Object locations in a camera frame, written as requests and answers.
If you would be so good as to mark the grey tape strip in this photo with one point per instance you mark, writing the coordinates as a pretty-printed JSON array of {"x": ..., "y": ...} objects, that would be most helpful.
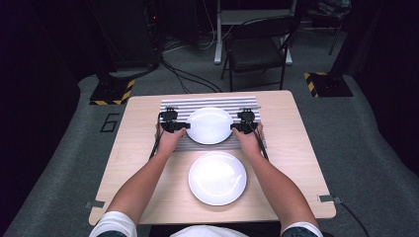
[{"x": 95, "y": 204}]

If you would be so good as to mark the person's left hand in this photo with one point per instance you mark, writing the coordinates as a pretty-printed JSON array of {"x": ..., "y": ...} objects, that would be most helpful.
[{"x": 168, "y": 141}]

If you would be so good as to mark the black folding chair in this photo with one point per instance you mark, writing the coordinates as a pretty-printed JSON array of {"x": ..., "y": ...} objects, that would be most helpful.
[{"x": 253, "y": 49}]

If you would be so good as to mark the black stand base striped edge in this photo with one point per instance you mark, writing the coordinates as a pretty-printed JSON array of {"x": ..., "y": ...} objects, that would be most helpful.
[
  {"x": 110, "y": 90},
  {"x": 327, "y": 84}
]

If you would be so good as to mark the grey striped placemat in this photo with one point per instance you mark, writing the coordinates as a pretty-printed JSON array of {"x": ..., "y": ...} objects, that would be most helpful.
[{"x": 210, "y": 102}]

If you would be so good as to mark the white plate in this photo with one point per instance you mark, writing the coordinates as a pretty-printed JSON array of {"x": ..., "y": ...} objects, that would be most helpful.
[
  {"x": 209, "y": 126},
  {"x": 217, "y": 179}
]

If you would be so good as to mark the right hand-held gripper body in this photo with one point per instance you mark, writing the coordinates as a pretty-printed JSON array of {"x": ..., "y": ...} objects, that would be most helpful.
[{"x": 247, "y": 121}]

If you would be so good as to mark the dark chair with clutter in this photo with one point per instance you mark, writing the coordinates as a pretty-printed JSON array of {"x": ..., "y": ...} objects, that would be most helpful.
[{"x": 329, "y": 13}]

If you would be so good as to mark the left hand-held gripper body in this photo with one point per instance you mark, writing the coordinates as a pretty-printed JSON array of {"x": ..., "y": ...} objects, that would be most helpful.
[{"x": 169, "y": 120}]

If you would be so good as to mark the person's right hand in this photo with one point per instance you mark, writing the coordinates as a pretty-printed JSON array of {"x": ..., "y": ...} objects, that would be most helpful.
[{"x": 250, "y": 143}]

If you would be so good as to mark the white metal desk frame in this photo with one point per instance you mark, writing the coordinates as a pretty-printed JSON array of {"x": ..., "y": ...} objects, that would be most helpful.
[{"x": 218, "y": 39}]

